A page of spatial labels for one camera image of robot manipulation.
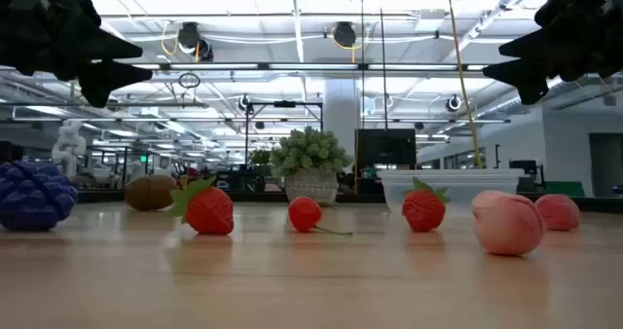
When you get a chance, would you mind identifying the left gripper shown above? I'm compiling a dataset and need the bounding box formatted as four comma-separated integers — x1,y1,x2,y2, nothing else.
0,0,154,109

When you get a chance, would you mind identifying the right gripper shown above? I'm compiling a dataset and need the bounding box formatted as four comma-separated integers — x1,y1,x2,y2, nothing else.
483,0,623,106

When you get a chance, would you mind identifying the brown toy kiwi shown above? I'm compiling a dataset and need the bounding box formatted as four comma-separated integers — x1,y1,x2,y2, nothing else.
124,174,180,212

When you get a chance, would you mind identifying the pink toy peach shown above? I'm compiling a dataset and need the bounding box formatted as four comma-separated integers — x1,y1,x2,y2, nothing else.
470,189,547,257
533,194,581,232

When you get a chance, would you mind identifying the purple toy grape bunch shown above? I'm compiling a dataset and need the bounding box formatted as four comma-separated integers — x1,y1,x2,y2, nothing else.
0,161,79,232

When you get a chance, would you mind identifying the red strawberry with large leaf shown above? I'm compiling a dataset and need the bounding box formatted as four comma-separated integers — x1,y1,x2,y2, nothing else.
167,175,236,237

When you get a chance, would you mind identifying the red strawberry with small leaves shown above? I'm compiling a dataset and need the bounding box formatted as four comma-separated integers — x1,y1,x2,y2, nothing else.
401,176,451,234

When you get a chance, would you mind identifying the clear plastic tupperware container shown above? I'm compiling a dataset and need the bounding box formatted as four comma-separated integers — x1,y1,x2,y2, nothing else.
377,167,526,214

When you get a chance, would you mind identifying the small black background monitor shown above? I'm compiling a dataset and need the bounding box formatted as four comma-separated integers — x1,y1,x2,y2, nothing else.
508,159,539,175

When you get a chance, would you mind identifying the dark green background plant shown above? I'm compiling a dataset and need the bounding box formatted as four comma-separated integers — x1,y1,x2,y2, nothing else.
248,148,272,167

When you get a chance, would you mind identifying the long linear ceiling light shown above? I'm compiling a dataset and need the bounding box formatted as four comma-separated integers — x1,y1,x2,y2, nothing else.
130,61,488,72

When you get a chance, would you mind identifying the green plant in white pot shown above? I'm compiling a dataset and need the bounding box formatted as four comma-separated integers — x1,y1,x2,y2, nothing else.
269,126,354,207

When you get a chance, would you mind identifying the red cherry with green stem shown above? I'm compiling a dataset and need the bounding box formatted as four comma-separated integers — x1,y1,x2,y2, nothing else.
287,196,354,237

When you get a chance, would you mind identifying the yellow hanging cable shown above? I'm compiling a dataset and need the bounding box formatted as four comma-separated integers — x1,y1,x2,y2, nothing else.
445,0,485,169

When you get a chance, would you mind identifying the black aluminium table frame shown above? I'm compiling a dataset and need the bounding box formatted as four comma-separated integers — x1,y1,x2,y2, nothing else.
75,190,623,214

